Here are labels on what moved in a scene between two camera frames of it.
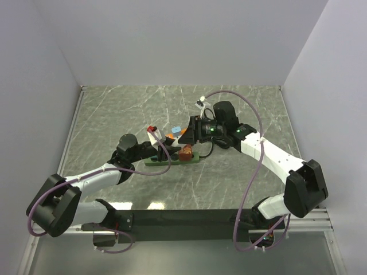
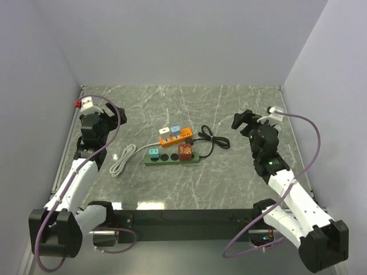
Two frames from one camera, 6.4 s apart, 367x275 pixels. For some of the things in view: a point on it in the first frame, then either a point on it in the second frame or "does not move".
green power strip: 175,160 does not move
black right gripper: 194,132 -> 247,117
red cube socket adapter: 186,153 does not move
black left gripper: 171,149 -> 112,120
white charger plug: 175,142 -> 165,134
